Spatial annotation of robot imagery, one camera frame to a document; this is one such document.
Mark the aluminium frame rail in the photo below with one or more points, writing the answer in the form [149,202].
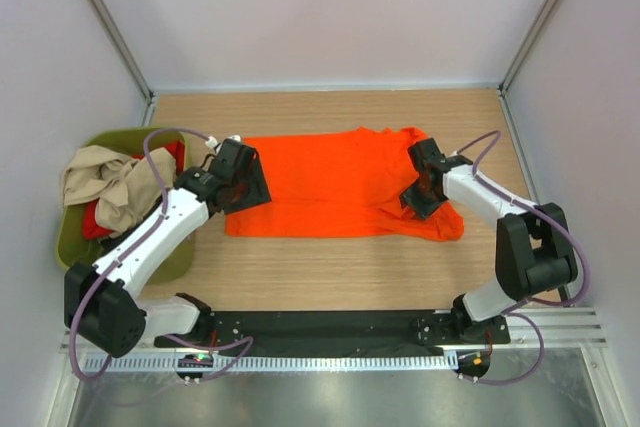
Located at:
[561,327]

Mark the red t shirt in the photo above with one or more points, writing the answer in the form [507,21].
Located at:
[92,224]

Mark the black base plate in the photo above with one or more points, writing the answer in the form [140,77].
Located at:
[326,333]

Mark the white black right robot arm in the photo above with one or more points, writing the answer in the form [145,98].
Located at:
[533,248]

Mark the beige t shirt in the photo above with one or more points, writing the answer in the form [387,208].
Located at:
[120,182]

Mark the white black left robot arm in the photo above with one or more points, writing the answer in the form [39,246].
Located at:
[101,300]

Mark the white slotted cable duct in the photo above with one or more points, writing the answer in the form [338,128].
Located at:
[183,362]

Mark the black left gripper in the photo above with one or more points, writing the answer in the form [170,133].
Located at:
[253,186]

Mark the right corner aluminium post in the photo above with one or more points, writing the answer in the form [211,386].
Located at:
[540,21]

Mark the orange t shirt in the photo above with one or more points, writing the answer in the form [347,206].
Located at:
[341,185]

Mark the corner aluminium post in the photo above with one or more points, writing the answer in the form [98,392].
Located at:
[540,21]
[113,33]

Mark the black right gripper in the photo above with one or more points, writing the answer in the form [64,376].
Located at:
[423,195]

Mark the left corner aluminium post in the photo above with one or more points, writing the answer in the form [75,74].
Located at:
[113,33]

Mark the green plastic tub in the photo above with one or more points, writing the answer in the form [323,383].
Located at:
[80,238]

